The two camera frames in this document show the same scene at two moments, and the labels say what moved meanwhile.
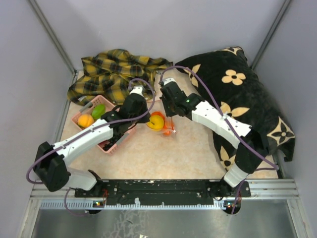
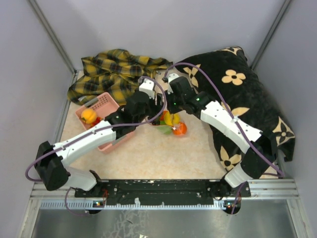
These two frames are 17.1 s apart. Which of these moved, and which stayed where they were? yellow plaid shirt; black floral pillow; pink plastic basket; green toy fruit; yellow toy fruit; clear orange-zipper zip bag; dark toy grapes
Moved: green toy fruit; yellow toy fruit; clear orange-zipper zip bag; pink plastic basket; dark toy grapes
Stayed: black floral pillow; yellow plaid shirt
